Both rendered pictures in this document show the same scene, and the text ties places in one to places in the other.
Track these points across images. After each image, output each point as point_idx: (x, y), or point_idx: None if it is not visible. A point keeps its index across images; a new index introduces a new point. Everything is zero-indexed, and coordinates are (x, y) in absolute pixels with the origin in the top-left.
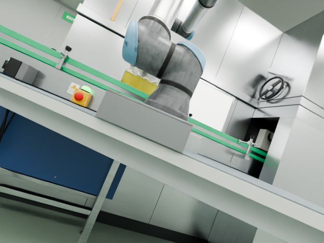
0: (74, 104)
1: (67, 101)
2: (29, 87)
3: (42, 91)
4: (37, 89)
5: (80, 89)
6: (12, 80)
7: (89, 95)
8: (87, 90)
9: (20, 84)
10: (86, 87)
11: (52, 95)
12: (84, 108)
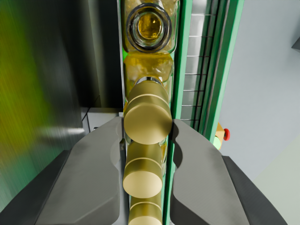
0: (252, 122)
1: (244, 130)
2: (285, 144)
3: (236, 153)
4: (264, 147)
5: (221, 143)
6: (271, 159)
7: (221, 129)
8: (218, 139)
9: (283, 150)
10: (220, 146)
11: (255, 139)
12: (229, 115)
